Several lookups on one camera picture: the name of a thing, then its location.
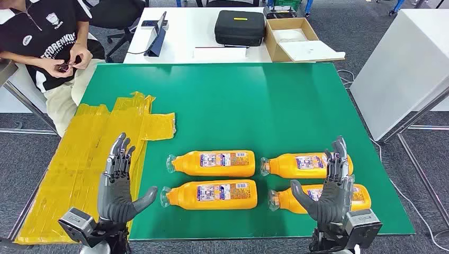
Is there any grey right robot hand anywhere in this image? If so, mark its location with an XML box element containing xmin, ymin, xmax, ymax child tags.
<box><xmin>290</xmin><ymin>135</ymin><xmax>356</xmax><ymax>227</ymax></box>

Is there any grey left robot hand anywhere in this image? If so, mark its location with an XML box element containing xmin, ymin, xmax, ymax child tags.
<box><xmin>97</xmin><ymin>132</ymin><xmax>159</xmax><ymax>225</ymax></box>

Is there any person's left hand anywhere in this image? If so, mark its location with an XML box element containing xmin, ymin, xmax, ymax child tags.
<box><xmin>68</xmin><ymin>42</ymin><xmax>94</xmax><ymax>70</ymax></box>

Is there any person's right hand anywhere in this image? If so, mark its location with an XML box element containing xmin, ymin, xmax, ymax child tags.
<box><xmin>41</xmin><ymin>58</ymin><xmax>71</xmax><ymax>78</ymax></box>

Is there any orange detergent bottle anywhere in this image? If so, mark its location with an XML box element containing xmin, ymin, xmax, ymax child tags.
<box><xmin>166</xmin><ymin>150</ymin><xmax>256</xmax><ymax>178</ymax></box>
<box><xmin>259</xmin><ymin>152</ymin><xmax>354</xmax><ymax>179</ymax></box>
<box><xmin>159</xmin><ymin>179</ymin><xmax>258</xmax><ymax>210</ymax></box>
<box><xmin>267</xmin><ymin>184</ymin><xmax>372</xmax><ymax>214</ymax></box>

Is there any person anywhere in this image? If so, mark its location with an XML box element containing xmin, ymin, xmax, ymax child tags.
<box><xmin>0</xmin><ymin>0</ymin><xmax>106</xmax><ymax>138</ymax></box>

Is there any grey metal desk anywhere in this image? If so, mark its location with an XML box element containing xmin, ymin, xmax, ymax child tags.
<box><xmin>0</xmin><ymin>59</ymin><xmax>59</xmax><ymax>135</ymax></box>

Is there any yellow tape patch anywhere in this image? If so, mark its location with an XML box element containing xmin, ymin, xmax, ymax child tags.
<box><xmin>14</xmin><ymin>92</ymin><xmax>176</xmax><ymax>245</ymax></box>

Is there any black office chair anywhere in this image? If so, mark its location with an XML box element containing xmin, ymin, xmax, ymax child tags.
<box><xmin>82</xmin><ymin>0</ymin><xmax>150</xmax><ymax>63</ymax></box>

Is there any dark tablet on stand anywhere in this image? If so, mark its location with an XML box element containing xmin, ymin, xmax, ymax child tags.
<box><xmin>144</xmin><ymin>11</ymin><xmax>168</xmax><ymax>58</ymax></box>

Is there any white desk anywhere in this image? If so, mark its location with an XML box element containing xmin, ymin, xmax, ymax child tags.
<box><xmin>123</xmin><ymin>6</ymin><xmax>274</xmax><ymax>65</ymax></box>

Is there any white paper sheet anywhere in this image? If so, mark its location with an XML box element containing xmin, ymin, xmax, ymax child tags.
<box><xmin>193</xmin><ymin>47</ymin><xmax>248</xmax><ymax>61</ymax></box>

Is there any white foam panel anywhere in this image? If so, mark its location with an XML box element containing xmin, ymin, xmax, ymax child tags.
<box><xmin>279</xmin><ymin>40</ymin><xmax>346</xmax><ymax>62</ymax></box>

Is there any white side table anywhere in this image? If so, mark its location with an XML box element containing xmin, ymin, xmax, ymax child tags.
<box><xmin>349</xmin><ymin>7</ymin><xmax>449</xmax><ymax>227</ymax></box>

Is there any black zip case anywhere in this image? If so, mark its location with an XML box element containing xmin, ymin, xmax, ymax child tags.
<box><xmin>214</xmin><ymin>10</ymin><xmax>266</xmax><ymax>47</ymax></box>

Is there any open cardboard box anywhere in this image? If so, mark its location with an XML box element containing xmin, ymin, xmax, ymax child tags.
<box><xmin>264</xmin><ymin>17</ymin><xmax>346</xmax><ymax>64</ymax></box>

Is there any white plastic bag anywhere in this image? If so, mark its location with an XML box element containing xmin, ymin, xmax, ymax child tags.
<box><xmin>272</xmin><ymin>29</ymin><xmax>309</xmax><ymax>43</ymax></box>

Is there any green crate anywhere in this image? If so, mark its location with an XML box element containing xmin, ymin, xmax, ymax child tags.
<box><xmin>273</xmin><ymin>0</ymin><xmax>302</xmax><ymax>12</ymax></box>

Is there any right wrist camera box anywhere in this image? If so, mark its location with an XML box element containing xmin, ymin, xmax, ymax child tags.
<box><xmin>345</xmin><ymin>208</ymin><xmax>383</xmax><ymax>250</ymax></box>

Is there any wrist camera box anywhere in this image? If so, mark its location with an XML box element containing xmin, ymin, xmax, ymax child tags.
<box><xmin>58</xmin><ymin>207</ymin><xmax>97</xmax><ymax>248</ymax></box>
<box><xmin>345</xmin><ymin>208</ymin><xmax>383</xmax><ymax>250</ymax></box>

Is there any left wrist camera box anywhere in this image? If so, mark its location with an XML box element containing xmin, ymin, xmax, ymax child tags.
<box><xmin>58</xmin><ymin>207</ymin><xmax>97</xmax><ymax>248</ymax></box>

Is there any white floor cable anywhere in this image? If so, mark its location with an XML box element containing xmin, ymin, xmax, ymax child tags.
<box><xmin>336</xmin><ymin>69</ymin><xmax>356</xmax><ymax>88</ymax></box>
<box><xmin>370</xmin><ymin>137</ymin><xmax>449</xmax><ymax>252</ymax></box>

